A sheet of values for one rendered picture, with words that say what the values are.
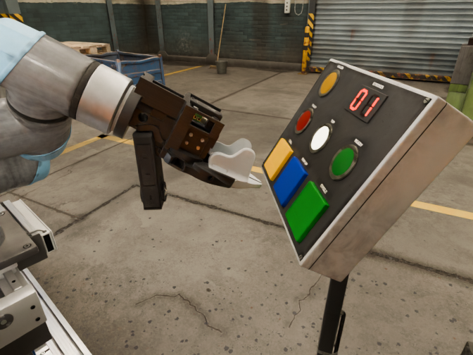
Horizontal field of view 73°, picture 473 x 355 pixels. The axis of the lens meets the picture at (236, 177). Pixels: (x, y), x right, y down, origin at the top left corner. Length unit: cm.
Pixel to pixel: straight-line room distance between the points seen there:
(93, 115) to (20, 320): 54
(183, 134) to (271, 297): 142
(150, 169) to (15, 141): 17
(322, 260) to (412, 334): 132
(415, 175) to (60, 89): 44
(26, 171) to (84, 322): 108
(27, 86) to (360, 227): 44
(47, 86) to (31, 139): 10
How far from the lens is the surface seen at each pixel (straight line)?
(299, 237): 50
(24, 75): 42
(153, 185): 44
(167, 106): 41
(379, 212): 47
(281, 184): 61
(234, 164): 43
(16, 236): 92
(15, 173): 84
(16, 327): 85
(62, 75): 41
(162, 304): 174
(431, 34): 787
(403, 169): 46
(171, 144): 40
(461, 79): 509
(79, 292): 193
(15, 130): 48
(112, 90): 40
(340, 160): 50
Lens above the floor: 129
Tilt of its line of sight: 27 degrees down
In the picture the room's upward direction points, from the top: straight up
